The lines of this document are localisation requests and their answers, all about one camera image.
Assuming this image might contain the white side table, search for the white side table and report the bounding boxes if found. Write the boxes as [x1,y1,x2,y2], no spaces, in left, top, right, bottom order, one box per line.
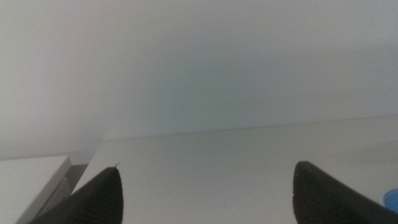
[0,155,90,224]

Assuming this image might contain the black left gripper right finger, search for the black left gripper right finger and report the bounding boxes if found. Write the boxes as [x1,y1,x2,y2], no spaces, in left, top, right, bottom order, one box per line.
[292,160,398,224]

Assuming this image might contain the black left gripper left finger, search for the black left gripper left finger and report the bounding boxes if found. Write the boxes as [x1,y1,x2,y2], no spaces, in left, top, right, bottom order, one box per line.
[30,166,124,224]

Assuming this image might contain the blue plastic cup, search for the blue plastic cup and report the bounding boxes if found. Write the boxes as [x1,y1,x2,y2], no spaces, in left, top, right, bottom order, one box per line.
[380,187,398,214]

